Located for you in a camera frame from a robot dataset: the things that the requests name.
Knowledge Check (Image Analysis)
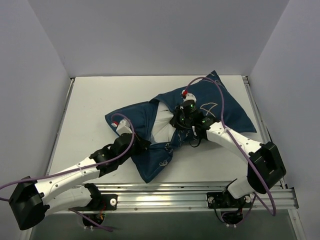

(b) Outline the blue pillowcase with gold script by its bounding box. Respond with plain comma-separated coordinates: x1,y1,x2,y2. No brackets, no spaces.
105,71,256,183

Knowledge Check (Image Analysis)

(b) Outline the white pillow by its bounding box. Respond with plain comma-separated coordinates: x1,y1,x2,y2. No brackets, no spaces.
151,101,176,143

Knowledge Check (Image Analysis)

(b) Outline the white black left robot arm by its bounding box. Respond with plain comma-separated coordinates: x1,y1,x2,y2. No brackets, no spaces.
9,133,151,230

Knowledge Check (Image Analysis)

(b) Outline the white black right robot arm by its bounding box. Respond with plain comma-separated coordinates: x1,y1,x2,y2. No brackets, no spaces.
170,99,287,207

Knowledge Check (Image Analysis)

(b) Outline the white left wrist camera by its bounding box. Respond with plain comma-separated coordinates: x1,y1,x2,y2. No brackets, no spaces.
111,119,133,137

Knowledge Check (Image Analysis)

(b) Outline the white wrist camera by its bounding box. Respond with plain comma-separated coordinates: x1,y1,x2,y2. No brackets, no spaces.
111,119,133,137
181,90,197,103

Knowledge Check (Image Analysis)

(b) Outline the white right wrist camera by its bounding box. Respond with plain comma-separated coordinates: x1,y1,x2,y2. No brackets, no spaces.
181,90,197,103

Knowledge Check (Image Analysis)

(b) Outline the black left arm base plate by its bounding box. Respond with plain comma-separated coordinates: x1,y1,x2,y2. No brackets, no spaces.
73,194,118,211

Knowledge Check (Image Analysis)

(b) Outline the aluminium front rail frame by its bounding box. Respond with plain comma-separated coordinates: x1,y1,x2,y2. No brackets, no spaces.
24,181,308,240

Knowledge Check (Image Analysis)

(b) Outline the aluminium right side rail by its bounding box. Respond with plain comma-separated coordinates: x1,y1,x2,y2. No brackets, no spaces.
242,76,288,189

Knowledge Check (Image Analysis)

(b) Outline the aluminium rail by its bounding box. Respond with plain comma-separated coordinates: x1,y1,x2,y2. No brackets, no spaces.
45,77,75,176
242,76,288,189

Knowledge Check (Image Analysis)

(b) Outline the aluminium left side rail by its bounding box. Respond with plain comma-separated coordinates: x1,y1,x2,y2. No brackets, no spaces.
45,77,75,176

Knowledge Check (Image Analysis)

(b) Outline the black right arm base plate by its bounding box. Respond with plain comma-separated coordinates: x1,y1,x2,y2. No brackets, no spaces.
206,191,252,209

